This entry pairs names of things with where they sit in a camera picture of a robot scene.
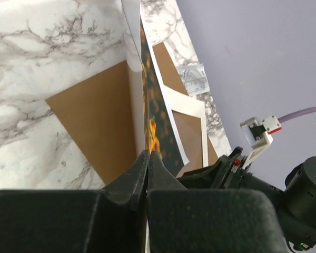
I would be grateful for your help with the brown backing board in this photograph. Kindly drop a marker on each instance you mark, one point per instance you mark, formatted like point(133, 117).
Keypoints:
point(97, 113)

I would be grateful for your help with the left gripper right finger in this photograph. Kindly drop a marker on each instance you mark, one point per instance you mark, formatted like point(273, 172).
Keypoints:
point(182, 220)

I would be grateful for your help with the white mat board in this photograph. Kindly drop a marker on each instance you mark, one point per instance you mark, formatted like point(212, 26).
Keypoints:
point(188, 113)

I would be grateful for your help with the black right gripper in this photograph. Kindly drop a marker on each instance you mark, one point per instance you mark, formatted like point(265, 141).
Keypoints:
point(226, 173)

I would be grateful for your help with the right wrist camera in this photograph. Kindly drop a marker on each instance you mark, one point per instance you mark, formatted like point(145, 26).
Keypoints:
point(258, 134)

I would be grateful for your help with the sunflower photo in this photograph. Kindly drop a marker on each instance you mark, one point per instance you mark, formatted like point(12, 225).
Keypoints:
point(160, 130)

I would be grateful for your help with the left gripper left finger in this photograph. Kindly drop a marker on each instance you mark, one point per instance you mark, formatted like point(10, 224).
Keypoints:
point(111, 219)

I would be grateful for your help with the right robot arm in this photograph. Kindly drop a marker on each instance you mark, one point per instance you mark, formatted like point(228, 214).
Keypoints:
point(295, 206)

